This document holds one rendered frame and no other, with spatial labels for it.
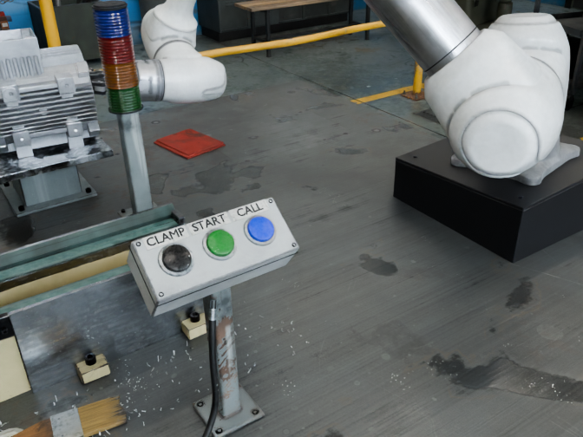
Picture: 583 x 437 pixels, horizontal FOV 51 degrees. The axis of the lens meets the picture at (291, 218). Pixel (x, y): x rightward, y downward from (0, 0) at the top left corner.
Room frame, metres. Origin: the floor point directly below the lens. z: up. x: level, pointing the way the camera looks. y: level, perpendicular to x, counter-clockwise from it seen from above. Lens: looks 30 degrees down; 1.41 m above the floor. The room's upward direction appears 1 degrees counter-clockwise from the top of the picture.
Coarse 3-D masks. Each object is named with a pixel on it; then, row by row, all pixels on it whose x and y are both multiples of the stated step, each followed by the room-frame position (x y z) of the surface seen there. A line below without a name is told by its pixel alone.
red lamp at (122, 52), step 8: (104, 40) 1.06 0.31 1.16; (112, 40) 1.06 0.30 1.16; (120, 40) 1.07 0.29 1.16; (128, 40) 1.08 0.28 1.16; (104, 48) 1.07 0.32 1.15; (112, 48) 1.06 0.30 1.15; (120, 48) 1.07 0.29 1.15; (128, 48) 1.08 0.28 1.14; (104, 56) 1.07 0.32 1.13; (112, 56) 1.06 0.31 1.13; (120, 56) 1.07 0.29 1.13; (128, 56) 1.08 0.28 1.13; (112, 64) 1.06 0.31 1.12
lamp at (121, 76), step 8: (104, 64) 1.07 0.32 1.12; (120, 64) 1.07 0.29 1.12; (128, 64) 1.07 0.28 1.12; (104, 72) 1.07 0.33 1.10; (112, 72) 1.06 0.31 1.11; (120, 72) 1.06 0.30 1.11; (128, 72) 1.07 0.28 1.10; (136, 72) 1.09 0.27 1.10; (104, 80) 1.08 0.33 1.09; (112, 80) 1.06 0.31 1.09; (120, 80) 1.06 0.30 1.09; (128, 80) 1.07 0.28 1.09; (136, 80) 1.09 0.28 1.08; (112, 88) 1.06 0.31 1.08; (120, 88) 1.06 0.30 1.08
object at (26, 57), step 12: (0, 36) 1.23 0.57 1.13; (12, 36) 1.24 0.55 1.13; (24, 36) 1.24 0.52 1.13; (0, 48) 1.14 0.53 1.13; (12, 48) 1.15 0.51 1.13; (24, 48) 1.16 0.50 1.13; (36, 48) 1.17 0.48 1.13; (0, 60) 1.14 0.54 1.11; (12, 60) 1.15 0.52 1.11; (24, 60) 1.16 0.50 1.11; (36, 60) 1.17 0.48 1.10; (0, 72) 1.14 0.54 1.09; (12, 72) 1.15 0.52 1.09; (24, 72) 1.16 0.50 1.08; (36, 72) 1.17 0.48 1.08
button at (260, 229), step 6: (252, 222) 0.58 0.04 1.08; (258, 222) 0.58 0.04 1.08; (264, 222) 0.58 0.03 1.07; (270, 222) 0.58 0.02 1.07; (252, 228) 0.57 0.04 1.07; (258, 228) 0.57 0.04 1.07; (264, 228) 0.57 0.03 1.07; (270, 228) 0.57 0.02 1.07; (252, 234) 0.56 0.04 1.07; (258, 234) 0.56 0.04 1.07; (264, 234) 0.57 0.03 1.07; (270, 234) 0.57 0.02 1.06; (258, 240) 0.56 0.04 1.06; (264, 240) 0.56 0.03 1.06
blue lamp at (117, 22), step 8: (96, 16) 1.07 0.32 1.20; (104, 16) 1.06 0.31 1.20; (112, 16) 1.06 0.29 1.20; (120, 16) 1.07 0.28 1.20; (128, 16) 1.09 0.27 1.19; (96, 24) 1.07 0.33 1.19; (104, 24) 1.06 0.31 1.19; (112, 24) 1.06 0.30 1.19; (120, 24) 1.07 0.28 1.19; (128, 24) 1.09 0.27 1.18; (96, 32) 1.08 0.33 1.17; (104, 32) 1.06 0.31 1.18; (112, 32) 1.06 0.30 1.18; (120, 32) 1.07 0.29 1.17; (128, 32) 1.08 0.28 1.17
